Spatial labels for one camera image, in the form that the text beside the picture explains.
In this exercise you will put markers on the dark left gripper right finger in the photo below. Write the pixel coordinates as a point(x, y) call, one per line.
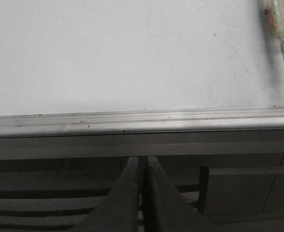
point(164, 209)

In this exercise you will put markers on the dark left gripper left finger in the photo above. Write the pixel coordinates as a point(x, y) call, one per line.
point(118, 211)

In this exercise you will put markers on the white whiteboard with tray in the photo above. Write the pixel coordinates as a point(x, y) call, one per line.
point(134, 66)

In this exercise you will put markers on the dark slatted chair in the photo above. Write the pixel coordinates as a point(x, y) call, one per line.
point(47, 210)

